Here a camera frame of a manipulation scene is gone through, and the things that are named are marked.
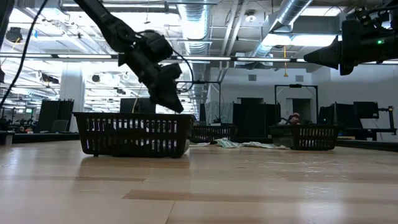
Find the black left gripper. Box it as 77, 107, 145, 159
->
118, 49, 184, 113

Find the grey chair back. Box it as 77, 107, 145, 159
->
50, 119, 70, 134

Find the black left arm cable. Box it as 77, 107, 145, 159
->
172, 49, 195, 93

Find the black hanging cable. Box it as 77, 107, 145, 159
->
0, 0, 49, 108

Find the person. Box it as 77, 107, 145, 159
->
285, 112, 302, 126

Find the grey box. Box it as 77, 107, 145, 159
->
0, 129, 16, 146

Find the black monitor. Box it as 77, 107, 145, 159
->
119, 97, 157, 113
318, 102, 355, 128
353, 101, 380, 119
36, 98, 75, 134

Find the black yellow cable reel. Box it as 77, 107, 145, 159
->
5, 26, 24, 43

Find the yellow hanging cord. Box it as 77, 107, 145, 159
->
282, 45, 289, 78

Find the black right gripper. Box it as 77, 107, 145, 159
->
303, 18, 376, 77

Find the black slotted plastic basket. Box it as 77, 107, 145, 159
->
269, 124, 340, 151
73, 111, 196, 159
189, 124, 239, 143

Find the long ceiling light strip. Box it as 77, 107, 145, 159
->
0, 53, 398, 65

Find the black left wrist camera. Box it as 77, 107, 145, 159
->
136, 30, 174, 63

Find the black gantry frame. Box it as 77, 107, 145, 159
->
274, 83, 320, 125
177, 80, 222, 124

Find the black camera on stand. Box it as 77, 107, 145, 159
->
377, 105, 397, 135

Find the silver ventilation duct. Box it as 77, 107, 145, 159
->
175, 0, 218, 125
248, 0, 313, 58

